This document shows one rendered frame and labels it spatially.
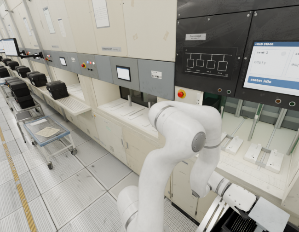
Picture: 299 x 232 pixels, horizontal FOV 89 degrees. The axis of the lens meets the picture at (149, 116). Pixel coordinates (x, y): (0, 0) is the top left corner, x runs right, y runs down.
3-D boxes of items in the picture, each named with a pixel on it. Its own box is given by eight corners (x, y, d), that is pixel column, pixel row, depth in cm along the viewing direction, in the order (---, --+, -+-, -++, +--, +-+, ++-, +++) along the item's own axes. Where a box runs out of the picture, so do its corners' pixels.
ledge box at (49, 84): (48, 96, 281) (43, 82, 269) (65, 92, 298) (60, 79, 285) (53, 101, 261) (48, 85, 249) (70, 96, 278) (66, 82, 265)
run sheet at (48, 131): (33, 134, 236) (33, 133, 235) (48, 126, 254) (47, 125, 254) (48, 138, 225) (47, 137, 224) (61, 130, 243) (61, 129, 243)
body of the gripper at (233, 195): (228, 187, 75) (254, 204, 67) (217, 200, 70) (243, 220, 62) (232, 176, 72) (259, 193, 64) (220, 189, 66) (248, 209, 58)
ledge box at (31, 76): (31, 85, 354) (26, 74, 341) (45, 82, 372) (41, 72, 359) (36, 88, 336) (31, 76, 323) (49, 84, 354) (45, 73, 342)
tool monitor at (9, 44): (8, 61, 269) (-3, 38, 252) (41, 58, 301) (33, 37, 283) (12, 64, 244) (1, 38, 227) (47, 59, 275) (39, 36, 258)
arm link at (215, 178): (215, 188, 68) (226, 174, 72) (190, 170, 77) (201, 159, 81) (214, 197, 73) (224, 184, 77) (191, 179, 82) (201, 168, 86)
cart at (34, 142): (31, 145, 286) (19, 123, 264) (59, 132, 320) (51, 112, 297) (50, 171, 229) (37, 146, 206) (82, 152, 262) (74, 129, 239)
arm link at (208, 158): (201, 162, 54) (203, 205, 70) (226, 137, 61) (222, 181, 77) (181, 150, 60) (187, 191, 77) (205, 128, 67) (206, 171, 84)
